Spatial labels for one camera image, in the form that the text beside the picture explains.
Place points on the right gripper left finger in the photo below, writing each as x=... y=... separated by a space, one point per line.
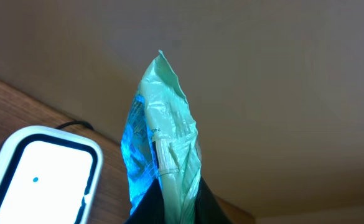
x=150 y=209

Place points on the white barcode scanner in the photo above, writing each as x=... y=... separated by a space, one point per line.
x=48 y=176

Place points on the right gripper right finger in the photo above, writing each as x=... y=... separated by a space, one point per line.
x=207 y=209

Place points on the mint green plastic packet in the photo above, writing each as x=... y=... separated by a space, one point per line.
x=159 y=143

